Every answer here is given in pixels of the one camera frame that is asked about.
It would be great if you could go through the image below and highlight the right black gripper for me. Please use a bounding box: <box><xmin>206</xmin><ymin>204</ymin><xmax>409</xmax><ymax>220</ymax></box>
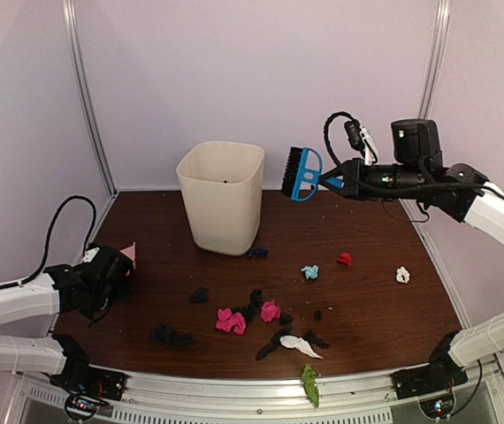
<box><xmin>318</xmin><ymin>157</ymin><xmax>427</xmax><ymax>201</ymax></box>

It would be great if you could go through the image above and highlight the blue hand brush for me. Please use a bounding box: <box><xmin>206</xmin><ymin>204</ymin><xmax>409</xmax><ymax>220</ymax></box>
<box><xmin>280</xmin><ymin>147</ymin><xmax>324</xmax><ymax>202</ymax></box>

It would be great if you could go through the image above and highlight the pink plastic dustpan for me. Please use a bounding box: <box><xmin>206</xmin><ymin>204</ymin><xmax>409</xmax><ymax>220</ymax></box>
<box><xmin>120</xmin><ymin>242</ymin><xmax>137</xmax><ymax>269</ymax></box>

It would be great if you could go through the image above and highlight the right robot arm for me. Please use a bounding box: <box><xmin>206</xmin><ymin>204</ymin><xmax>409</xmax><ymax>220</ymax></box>
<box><xmin>318</xmin><ymin>111</ymin><xmax>504</xmax><ymax>390</ymax></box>

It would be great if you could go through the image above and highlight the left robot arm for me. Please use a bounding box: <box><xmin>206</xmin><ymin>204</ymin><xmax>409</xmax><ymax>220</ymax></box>
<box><xmin>0</xmin><ymin>245</ymin><xmax>136</xmax><ymax>392</ymax></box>

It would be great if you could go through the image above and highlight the black paper scrap front-left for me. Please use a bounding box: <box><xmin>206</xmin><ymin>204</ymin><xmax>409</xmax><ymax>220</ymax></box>
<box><xmin>149</xmin><ymin>323</ymin><xmax>196</xmax><ymax>347</ymax></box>

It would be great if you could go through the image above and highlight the red paper scrap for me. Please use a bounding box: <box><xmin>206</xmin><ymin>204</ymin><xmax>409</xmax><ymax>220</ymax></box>
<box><xmin>336</xmin><ymin>253</ymin><xmax>353</xmax><ymax>267</ymax></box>

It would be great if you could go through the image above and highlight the light blue paper scrap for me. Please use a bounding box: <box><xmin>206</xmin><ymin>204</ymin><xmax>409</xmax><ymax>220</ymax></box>
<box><xmin>301</xmin><ymin>265</ymin><xmax>319</xmax><ymax>281</ymax></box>

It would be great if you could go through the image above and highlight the black paper scrap left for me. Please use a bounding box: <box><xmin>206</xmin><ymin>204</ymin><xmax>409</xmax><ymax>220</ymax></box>
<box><xmin>188</xmin><ymin>287</ymin><xmax>209</xmax><ymax>304</ymax></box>

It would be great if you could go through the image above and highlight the dark blue paper scrap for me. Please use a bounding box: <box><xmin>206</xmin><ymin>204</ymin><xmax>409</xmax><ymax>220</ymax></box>
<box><xmin>247</xmin><ymin>247</ymin><xmax>269</xmax><ymax>259</ymax></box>

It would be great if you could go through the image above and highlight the cream plastic waste bin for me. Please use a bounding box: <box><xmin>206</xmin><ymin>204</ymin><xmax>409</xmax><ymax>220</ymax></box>
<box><xmin>176</xmin><ymin>140</ymin><xmax>265</xmax><ymax>256</ymax></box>

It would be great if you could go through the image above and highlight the white paper scrap right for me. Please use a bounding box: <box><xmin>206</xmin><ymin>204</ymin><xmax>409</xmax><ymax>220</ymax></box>
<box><xmin>395</xmin><ymin>266</ymin><xmax>410</xmax><ymax>284</ymax></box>

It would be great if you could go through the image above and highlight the white paper scrap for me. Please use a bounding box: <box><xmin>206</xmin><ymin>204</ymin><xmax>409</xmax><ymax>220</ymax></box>
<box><xmin>395</xmin><ymin>266</ymin><xmax>410</xmax><ymax>284</ymax></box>
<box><xmin>279</xmin><ymin>335</ymin><xmax>323</xmax><ymax>360</ymax></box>

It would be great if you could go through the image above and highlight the pink paper scrap left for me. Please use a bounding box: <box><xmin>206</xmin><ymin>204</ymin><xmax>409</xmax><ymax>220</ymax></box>
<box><xmin>215</xmin><ymin>308</ymin><xmax>247</xmax><ymax>335</ymax></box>

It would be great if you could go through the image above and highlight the pink paper scrap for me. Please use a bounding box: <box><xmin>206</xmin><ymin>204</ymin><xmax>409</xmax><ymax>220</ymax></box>
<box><xmin>261</xmin><ymin>300</ymin><xmax>281</xmax><ymax>322</ymax></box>
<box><xmin>215</xmin><ymin>308</ymin><xmax>247</xmax><ymax>335</ymax></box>

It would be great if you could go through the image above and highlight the small black paper scrap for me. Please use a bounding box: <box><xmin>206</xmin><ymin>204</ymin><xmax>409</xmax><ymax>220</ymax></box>
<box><xmin>313</xmin><ymin>310</ymin><xmax>323</xmax><ymax>321</ymax></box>

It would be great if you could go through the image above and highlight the pink paper scrap right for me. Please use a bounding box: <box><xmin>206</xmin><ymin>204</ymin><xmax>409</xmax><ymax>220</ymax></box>
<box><xmin>261</xmin><ymin>300</ymin><xmax>281</xmax><ymax>322</ymax></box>

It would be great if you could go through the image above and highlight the white paper scrap front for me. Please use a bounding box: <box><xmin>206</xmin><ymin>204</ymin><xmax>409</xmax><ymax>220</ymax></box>
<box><xmin>279</xmin><ymin>335</ymin><xmax>323</xmax><ymax>360</ymax></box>

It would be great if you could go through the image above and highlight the black paper scrap front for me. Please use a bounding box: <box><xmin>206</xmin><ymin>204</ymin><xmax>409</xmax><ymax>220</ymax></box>
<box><xmin>255</xmin><ymin>314</ymin><xmax>331</xmax><ymax>361</ymax></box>

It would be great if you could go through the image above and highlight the green paper scrap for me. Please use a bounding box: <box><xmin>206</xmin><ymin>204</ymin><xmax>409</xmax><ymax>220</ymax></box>
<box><xmin>301</xmin><ymin>364</ymin><xmax>320</xmax><ymax>408</ymax></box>

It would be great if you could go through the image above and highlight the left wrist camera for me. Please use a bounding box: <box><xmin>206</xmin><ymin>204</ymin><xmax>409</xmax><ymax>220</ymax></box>
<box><xmin>80</xmin><ymin>246</ymin><xmax>100</xmax><ymax>264</ymax></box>

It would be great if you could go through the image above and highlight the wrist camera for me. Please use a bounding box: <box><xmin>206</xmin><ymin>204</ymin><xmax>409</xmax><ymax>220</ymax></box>
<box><xmin>80</xmin><ymin>246</ymin><xmax>100</xmax><ymax>264</ymax></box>
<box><xmin>344</xmin><ymin>119</ymin><xmax>379</xmax><ymax>166</ymax></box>

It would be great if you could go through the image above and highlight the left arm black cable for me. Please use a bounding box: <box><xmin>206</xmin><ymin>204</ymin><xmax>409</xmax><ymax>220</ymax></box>
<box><xmin>0</xmin><ymin>195</ymin><xmax>98</xmax><ymax>295</ymax></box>

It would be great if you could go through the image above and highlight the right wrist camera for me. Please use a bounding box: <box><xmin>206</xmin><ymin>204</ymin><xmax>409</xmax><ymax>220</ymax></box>
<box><xmin>344</xmin><ymin>119</ymin><xmax>379</xmax><ymax>166</ymax></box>

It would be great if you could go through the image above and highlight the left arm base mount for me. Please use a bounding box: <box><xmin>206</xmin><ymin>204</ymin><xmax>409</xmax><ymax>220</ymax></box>
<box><xmin>50</xmin><ymin>335</ymin><xmax>126</xmax><ymax>401</ymax></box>

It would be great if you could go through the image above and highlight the aluminium front rail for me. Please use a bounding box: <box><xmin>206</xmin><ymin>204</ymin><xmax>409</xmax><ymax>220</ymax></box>
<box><xmin>0</xmin><ymin>356</ymin><xmax>504</xmax><ymax>423</ymax></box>

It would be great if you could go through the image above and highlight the right frame post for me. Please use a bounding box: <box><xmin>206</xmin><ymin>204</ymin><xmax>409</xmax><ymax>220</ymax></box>
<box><xmin>418</xmin><ymin>0</ymin><xmax>451</xmax><ymax>119</ymax></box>

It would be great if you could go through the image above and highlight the frame post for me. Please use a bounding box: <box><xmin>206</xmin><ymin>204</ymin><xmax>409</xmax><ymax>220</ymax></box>
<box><xmin>418</xmin><ymin>0</ymin><xmax>451</xmax><ymax>119</ymax></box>
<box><xmin>62</xmin><ymin>0</ymin><xmax>118</xmax><ymax>197</ymax></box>

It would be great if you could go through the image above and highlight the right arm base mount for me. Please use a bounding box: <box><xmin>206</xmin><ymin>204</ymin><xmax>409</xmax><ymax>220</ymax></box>
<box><xmin>392</xmin><ymin>331</ymin><xmax>468</xmax><ymax>399</ymax></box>

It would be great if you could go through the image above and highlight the left frame post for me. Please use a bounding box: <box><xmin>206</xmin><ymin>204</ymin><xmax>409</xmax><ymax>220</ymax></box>
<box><xmin>62</xmin><ymin>0</ymin><xmax>118</xmax><ymax>197</ymax></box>

